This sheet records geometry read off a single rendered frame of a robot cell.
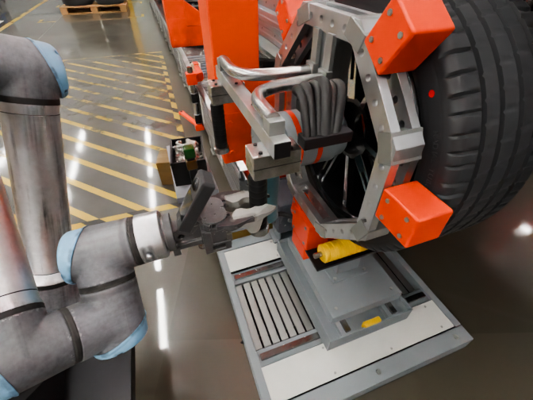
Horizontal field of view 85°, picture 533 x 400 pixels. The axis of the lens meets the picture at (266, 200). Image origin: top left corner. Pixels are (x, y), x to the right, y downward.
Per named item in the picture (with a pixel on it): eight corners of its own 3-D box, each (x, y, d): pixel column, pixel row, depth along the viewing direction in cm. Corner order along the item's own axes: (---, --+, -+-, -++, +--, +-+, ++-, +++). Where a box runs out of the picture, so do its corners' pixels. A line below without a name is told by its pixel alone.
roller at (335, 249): (398, 243, 95) (404, 231, 91) (317, 269, 87) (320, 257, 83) (386, 231, 99) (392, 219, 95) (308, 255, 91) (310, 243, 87)
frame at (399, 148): (372, 276, 74) (473, 37, 38) (350, 284, 72) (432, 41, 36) (288, 163, 112) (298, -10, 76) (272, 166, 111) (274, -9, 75)
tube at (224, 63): (318, 82, 66) (324, 28, 59) (235, 93, 61) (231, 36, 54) (287, 60, 78) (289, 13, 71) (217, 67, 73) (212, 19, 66)
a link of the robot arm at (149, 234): (132, 205, 53) (133, 243, 47) (159, 199, 55) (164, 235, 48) (145, 237, 59) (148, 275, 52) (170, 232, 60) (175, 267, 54)
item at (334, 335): (406, 320, 116) (414, 307, 110) (326, 352, 107) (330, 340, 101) (340, 232, 152) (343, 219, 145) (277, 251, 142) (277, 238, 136)
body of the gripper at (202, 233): (226, 221, 63) (170, 236, 60) (222, 191, 58) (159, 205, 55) (235, 248, 58) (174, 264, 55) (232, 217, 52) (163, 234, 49)
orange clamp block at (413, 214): (404, 206, 59) (439, 238, 52) (372, 216, 57) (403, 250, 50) (416, 178, 54) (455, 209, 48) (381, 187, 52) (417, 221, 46)
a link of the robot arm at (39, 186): (17, 317, 85) (-40, 26, 60) (83, 292, 98) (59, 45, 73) (31, 349, 76) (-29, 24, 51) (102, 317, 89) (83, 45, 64)
